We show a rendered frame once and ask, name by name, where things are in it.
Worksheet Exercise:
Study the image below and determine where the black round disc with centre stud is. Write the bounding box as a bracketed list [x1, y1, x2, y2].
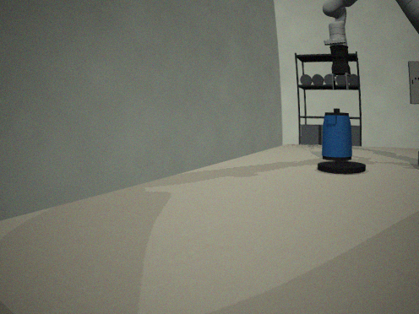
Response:
[318, 160, 366, 174]

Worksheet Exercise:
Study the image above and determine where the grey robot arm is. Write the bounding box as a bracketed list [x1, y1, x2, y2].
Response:
[323, 0, 419, 35]

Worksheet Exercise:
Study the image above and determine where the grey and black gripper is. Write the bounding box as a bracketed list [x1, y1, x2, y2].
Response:
[324, 34, 351, 90]

